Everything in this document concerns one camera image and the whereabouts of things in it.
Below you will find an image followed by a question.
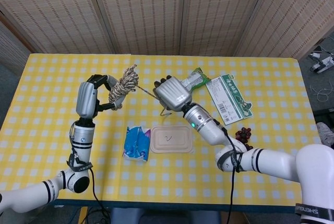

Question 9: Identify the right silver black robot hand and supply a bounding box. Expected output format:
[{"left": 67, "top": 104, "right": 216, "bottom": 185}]
[{"left": 153, "top": 74, "right": 193, "bottom": 112}]

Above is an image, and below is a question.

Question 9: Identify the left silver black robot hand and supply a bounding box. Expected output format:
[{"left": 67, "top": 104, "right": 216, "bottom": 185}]
[{"left": 75, "top": 74, "right": 123, "bottom": 119}]

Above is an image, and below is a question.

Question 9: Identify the speckled braided rope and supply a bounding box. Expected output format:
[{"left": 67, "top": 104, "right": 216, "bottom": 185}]
[{"left": 108, "top": 64, "right": 172, "bottom": 116}]

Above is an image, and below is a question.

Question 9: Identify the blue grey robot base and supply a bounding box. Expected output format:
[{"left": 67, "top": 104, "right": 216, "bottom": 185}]
[{"left": 109, "top": 207, "right": 220, "bottom": 224}]

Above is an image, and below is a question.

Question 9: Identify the green snack bag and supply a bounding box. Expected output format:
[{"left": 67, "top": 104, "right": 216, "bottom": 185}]
[{"left": 181, "top": 67, "right": 211, "bottom": 92}]

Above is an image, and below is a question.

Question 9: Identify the yellow checkered tablecloth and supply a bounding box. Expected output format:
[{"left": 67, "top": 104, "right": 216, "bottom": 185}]
[{"left": 0, "top": 53, "right": 321, "bottom": 206}]

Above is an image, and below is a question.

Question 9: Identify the beige container lid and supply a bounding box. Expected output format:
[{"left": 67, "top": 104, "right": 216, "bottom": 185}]
[{"left": 150, "top": 125, "right": 195, "bottom": 154}]

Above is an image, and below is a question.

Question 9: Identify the green white packaging card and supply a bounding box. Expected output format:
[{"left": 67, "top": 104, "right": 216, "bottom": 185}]
[{"left": 205, "top": 74, "right": 253, "bottom": 125}]

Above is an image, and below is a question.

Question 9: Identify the blue tissue pack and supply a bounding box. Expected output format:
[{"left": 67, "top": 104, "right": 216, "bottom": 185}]
[{"left": 122, "top": 126, "right": 151, "bottom": 162}]

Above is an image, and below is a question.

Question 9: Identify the dark red grape bunch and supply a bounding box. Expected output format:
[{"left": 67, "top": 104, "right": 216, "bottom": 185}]
[{"left": 234, "top": 127, "right": 254, "bottom": 150}]

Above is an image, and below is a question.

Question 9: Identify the bamboo folding screen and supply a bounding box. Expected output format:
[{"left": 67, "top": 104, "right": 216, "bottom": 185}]
[{"left": 0, "top": 0, "right": 334, "bottom": 61}]

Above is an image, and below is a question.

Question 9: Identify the yellow tape strip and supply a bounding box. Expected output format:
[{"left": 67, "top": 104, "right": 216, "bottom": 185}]
[{"left": 77, "top": 207, "right": 88, "bottom": 224}]

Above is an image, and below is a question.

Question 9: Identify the grey white floor device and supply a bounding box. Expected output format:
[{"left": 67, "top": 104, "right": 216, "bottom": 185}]
[{"left": 309, "top": 46, "right": 334, "bottom": 75}]

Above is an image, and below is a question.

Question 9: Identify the grey fabric shoe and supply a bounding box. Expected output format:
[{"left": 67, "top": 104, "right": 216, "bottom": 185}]
[{"left": 316, "top": 122, "right": 334, "bottom": 146}]

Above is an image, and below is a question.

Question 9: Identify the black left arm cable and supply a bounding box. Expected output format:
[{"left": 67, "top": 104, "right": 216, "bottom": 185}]
[{"left": 69, "top": 122, "right": 111, "bottom": 224}]

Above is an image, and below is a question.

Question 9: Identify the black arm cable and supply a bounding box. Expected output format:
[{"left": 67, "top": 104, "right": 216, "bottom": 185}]
[
  {"left": 213, "top": 119, "right": 242, "bottom": 224},
  {"left": 69, "top": 122, "right": 111, "bottom": 224}
]

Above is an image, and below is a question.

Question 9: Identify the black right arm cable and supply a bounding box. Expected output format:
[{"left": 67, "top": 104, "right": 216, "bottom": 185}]
[{"left": 213, "top": 119, "right": 242, "bottom": 224}]

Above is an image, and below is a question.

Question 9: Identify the thin white cable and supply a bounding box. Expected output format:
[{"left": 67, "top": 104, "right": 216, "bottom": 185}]
[{"left": 310, "top": 85, "right": 334, "bottom": 102}]

